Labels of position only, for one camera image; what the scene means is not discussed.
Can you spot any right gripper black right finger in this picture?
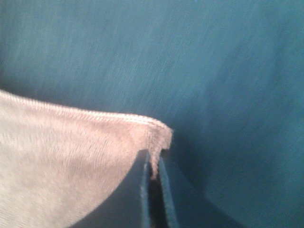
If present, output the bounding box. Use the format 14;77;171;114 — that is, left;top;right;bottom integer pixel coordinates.
158;152;242;228

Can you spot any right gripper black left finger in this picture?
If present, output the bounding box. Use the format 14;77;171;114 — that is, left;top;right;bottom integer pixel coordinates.
72;150;151;228

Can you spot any brown towel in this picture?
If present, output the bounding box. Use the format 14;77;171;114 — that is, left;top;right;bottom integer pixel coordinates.
0;91;172;228

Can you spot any black table cloth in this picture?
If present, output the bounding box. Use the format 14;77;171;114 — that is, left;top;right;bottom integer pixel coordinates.
0;0;304;228

